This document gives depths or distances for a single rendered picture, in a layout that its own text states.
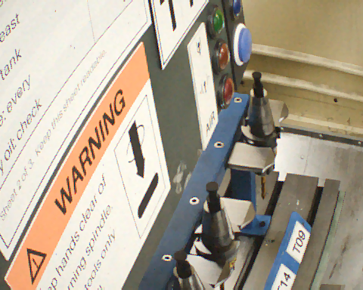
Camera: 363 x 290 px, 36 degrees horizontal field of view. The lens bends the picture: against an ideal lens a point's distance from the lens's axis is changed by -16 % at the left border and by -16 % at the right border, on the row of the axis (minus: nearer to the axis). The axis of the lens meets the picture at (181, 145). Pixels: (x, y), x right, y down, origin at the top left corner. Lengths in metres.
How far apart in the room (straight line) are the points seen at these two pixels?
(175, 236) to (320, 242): 0.46
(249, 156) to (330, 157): 0.56
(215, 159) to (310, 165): 0.58
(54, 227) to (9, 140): 0.06
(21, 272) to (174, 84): 0.18
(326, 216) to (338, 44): 0.38
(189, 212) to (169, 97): 0.53
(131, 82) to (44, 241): 0.10
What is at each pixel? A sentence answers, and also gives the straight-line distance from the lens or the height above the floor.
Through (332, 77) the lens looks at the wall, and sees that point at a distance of 1.39.
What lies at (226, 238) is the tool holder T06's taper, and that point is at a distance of 0.82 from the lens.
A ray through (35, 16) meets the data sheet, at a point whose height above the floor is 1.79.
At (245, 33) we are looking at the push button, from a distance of 0.48.
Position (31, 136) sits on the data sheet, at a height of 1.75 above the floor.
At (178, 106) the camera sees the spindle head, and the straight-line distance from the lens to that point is 0.38.
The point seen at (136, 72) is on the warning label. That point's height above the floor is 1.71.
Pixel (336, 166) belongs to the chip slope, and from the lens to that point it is 1.48.
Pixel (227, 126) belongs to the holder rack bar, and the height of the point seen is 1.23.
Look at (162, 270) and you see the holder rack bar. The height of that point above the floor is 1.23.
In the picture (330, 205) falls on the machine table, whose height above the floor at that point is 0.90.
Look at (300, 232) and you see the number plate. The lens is 1.20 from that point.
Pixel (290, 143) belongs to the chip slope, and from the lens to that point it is 1.51.
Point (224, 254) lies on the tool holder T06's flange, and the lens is 0.83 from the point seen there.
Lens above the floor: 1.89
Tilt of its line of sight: 43 degrees down
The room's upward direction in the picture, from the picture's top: 10 degrees counter-clockwise
